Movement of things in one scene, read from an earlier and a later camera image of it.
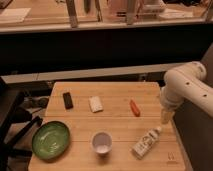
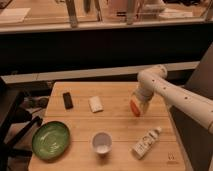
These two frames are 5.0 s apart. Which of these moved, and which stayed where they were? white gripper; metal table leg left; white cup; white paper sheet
Moved: white gripper
Stayed: metal table leg left; white paper sheet; white cup
